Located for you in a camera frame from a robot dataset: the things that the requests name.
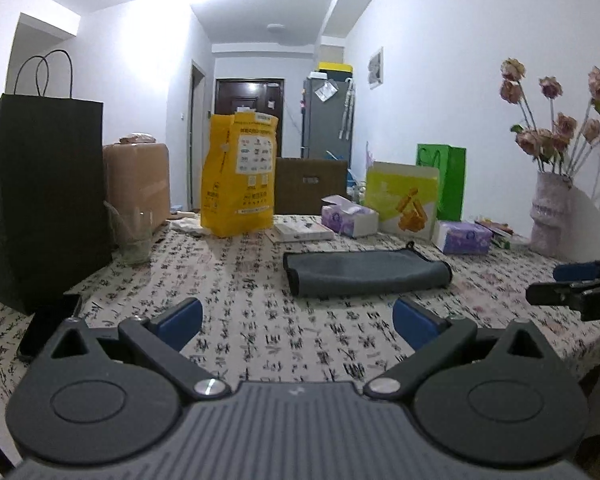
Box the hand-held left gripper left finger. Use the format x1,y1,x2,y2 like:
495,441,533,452
50,297,232,402

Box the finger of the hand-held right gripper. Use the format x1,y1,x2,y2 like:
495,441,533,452
553,255,600,284
526,275,600,322

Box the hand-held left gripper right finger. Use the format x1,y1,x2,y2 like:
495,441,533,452
363,297,557,402

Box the grey towel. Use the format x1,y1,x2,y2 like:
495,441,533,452
282,241,453,300

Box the white textured vase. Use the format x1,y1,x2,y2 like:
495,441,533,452
529,170,575,260

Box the stack of booklets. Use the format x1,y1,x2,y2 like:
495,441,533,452
474,217,529,250

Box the clear glass cup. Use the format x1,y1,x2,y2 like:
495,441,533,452
103,201,154,267

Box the purple tissue box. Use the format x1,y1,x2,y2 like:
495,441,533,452
432,220,494,255
321,193,380,239

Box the white cloth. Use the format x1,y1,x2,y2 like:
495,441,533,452
167,211,216,236

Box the yellow-green snack box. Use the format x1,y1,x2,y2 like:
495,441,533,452
364,161,440,239

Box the black phone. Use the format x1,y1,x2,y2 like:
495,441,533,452
16,293,84,361

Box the dried pink flowers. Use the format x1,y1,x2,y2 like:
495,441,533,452
499,57,600,211

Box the brown cardboard box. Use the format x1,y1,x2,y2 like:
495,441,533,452
102,132,171,247
274,156,350,216

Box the white flat box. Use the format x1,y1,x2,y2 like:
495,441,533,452
272,222,335,244

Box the green paper bag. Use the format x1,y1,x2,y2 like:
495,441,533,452
416,143,467,222

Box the yellow plastic package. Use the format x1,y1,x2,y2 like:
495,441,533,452
200,112,280,239

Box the black paper bag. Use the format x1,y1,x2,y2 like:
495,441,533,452
0,50,114,316

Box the grey refrigerator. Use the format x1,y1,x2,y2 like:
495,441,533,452
301,76,354,161

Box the dark brown door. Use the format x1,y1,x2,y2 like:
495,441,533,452
215,78,285,157

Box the framed wall picture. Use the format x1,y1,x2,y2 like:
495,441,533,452
367,47,385,90

